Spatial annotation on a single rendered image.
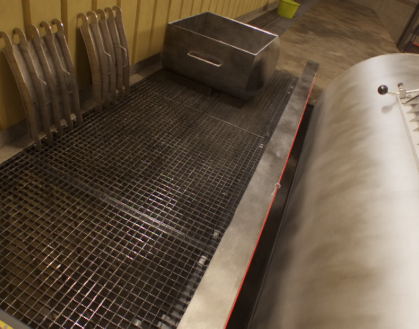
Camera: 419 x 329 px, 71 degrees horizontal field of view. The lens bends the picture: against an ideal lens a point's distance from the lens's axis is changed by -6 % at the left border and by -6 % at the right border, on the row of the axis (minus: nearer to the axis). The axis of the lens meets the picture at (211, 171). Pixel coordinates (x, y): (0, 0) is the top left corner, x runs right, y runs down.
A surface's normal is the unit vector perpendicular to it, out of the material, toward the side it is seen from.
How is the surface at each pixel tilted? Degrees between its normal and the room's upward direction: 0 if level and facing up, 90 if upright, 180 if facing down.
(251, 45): 89
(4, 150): 0
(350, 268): 52
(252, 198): 2
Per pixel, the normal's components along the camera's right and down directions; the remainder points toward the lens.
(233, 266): 0.21, -0.74
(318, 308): -0.66, -0.73
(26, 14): -0.05, 0.63
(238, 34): -0.38, 0.52
